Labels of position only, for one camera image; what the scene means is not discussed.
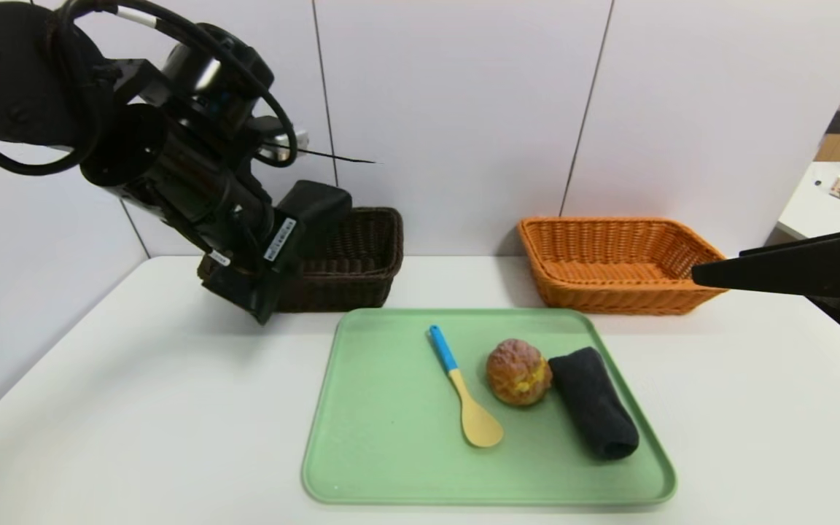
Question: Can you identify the dark grey towel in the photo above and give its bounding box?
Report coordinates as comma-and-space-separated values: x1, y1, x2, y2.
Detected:
548, 346, 640, 461

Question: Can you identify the thin black zip tie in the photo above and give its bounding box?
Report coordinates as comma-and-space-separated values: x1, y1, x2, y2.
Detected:
302, 149, 378, 166

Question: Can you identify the light green plastic tray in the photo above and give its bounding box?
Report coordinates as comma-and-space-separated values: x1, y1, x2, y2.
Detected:
301, 308, 677, 506

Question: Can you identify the dark brown wicker basket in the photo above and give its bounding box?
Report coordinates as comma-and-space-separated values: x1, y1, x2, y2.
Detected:
198, 206, 405, 314

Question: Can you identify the wooden spoon with blue handle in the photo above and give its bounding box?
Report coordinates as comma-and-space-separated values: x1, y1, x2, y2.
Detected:
428, 325, 505, 448

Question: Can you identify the cream puff bread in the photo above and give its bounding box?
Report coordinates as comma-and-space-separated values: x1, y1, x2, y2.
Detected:
486, 338, 553, 407

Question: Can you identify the white side table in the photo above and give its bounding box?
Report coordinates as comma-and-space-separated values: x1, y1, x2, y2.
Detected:
776, 160, 840, 241

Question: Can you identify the orange wicker basket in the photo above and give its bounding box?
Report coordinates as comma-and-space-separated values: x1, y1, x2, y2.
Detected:
517, 217, 728, 316

